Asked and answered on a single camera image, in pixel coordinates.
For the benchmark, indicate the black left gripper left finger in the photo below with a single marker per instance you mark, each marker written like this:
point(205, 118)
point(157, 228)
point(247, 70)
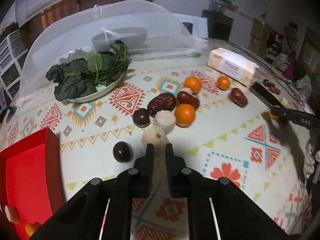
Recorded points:
point(143, 178)

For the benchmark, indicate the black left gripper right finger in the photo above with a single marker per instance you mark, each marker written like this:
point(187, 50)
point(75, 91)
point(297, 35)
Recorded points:
point(175, 177)

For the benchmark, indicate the white round cake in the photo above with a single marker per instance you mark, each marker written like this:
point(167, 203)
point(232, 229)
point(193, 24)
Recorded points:
point(165, 120)
point(156, 136)

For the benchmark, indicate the orange tangerine front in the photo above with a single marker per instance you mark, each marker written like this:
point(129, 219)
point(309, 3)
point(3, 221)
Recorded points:
point(185, 115)

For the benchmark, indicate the large red date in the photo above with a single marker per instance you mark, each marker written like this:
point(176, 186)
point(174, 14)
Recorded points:
point(164, 101)

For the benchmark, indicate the right gloved hand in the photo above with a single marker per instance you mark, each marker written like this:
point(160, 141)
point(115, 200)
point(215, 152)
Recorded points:
point(309, 160)

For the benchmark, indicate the black tray at edge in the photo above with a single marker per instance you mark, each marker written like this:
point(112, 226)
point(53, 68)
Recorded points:
point(265, 96)

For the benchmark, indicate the Face tissue pack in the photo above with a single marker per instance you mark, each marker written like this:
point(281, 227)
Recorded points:
point(233, 65)

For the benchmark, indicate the red open box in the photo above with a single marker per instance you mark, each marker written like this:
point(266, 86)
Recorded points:
point(31, 179)

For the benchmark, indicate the plate of green spinach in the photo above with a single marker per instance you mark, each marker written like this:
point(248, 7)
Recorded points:
point(81, 77)

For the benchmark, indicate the black box on stand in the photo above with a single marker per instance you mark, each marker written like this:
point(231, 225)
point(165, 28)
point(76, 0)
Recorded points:
point(219, 25)

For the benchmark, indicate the grey ceramic bowl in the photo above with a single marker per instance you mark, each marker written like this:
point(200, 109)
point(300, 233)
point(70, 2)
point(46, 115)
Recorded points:
point(132, 37)

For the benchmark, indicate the white mesh food cover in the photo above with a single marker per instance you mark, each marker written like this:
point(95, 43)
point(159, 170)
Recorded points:
point(147, 29)

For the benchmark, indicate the small black speaker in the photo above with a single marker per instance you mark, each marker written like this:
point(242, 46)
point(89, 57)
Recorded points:
point(189, 27)

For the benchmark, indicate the white drawer cabinet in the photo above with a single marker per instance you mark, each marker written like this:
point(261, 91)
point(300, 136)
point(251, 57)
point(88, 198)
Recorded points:
point(13, 54)

